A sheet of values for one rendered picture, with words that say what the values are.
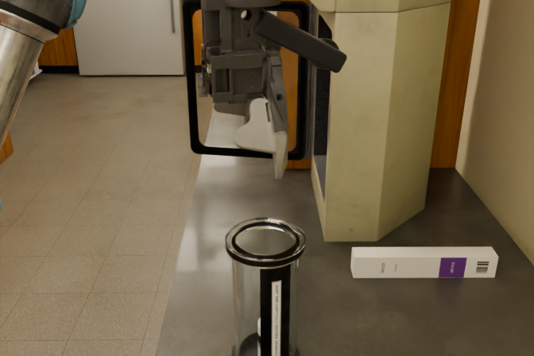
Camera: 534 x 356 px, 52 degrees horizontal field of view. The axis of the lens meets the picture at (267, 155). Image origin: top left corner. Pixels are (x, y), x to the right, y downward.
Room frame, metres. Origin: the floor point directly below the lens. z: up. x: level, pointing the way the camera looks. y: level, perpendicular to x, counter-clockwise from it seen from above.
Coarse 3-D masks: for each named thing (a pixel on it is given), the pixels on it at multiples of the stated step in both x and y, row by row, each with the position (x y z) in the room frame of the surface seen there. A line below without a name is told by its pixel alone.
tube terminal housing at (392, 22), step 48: (336, 0) 0.98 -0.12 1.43; (384, 0) 0.98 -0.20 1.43; (432, 0) 1.06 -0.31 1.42; (384, 48) 0.98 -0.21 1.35; (432, 48) 1.08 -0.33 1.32; (336, 96) 0.98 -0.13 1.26; (384, 96) 0.98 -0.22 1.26; (432, 96) 1.10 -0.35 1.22; (336, 144) 0.98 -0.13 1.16; (384, 144) 0.98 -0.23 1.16; (336, 192) 0.98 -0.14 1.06; (384, 192) 0.99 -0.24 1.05; (336, 240) 0.98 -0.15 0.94
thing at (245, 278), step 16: (240, 224) 0.66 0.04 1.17; (256, 224) 0.67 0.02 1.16; (272, 224) 0.67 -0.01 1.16; (288, 224) 0.66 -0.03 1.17; (240, 240) 0.65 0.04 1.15; (256, 240) 0.67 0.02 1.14; (272, 240) 0.67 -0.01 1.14; (288, 240) 0.65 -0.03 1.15; (304, 240) 0.62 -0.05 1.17; (240, 256) 0.59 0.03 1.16; (256, 256) 0.58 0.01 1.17; (272, 256) 0.58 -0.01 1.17; (288, 256) 0.58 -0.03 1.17; (240, 272) 0.60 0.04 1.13; (256, 272) 0.59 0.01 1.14; (240, 288) 0.60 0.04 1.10; (256, 288) 0.59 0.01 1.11; (240, 304) 0.60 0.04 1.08; (256, 304) 0.59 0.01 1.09; (240, 320) 0.60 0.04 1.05; (256, 320) 0.59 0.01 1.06; (240, 336) 0.60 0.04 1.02; (256, 336) 0.59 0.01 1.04; (240, 352) 0.60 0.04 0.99; (256, 352) 0.59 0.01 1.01
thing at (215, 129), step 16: (288, 16) 1.29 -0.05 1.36; (288, 64) 1.29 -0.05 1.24; (288, 80) 1.29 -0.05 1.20; (208, 96) 1.32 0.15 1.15; (288, 96) 1.29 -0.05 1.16; (208, 112) 1.32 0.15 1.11; (288, 112) 1.29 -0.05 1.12; (208, 128) 1.32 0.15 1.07; (224, 128) 1.32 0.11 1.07; (288, 128) 1.29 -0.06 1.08; (208, 144) 1.32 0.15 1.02; (224, 144) 1.32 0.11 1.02; (288, 144) 1.29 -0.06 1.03
